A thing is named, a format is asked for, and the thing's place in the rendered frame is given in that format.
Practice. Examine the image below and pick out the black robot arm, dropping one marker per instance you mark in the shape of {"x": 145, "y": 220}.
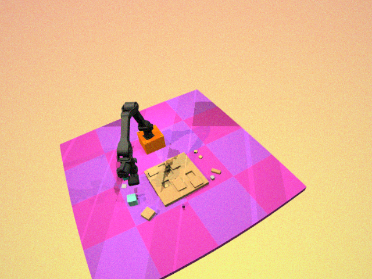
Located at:
{"x": 124, "y": 147}

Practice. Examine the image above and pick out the green cube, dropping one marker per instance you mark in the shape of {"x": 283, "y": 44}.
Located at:
{"x": 132, "y": 200}

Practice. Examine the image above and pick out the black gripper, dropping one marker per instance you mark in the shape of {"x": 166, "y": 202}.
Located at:
{"x": 133, "y": 179}

